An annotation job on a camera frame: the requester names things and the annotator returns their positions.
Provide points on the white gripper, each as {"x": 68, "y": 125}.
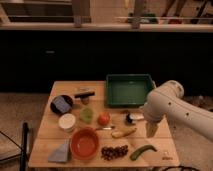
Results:
{"x": 153, "y": 113}

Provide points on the green pepper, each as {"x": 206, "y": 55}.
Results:
{"x": 134, "y": 156}

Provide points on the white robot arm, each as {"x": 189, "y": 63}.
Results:
{"x": 166, "y": 99}

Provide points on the red bowl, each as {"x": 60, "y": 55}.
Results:
{"x": 84, "y": 144}

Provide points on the black bowl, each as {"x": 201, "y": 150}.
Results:
{"x": 67, "y": 98}

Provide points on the blue sponge in bowl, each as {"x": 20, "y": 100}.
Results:
{"x": 61, "y": 105}

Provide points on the yellow banana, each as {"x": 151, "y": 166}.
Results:
{"x": 123, "y": 133}

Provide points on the small metal utensil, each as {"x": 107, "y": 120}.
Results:
{"x": 105, "y": 128}

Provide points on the green plastic tray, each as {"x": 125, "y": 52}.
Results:
{"x": 127, "y": 90}

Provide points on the red tomato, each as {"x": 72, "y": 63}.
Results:
{"x": 103, "y": 119}

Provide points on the bunch of dark grapes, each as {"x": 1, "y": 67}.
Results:
{"x": 110, "y": 153}

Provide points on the white round container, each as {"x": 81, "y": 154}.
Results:
{"x": 67, "y": 122}

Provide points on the grey blue cloth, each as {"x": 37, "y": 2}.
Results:
{"x": 60, "y": 154}

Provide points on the black stand on floor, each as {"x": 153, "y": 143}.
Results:
{"x": 24, "y": 156}

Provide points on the black handled tool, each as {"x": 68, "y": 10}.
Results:
{"x": 84, "y": 95}

